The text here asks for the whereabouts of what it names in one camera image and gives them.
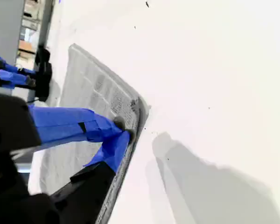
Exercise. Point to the grey striped towel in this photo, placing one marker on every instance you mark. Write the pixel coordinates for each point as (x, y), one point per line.
(93, 81)

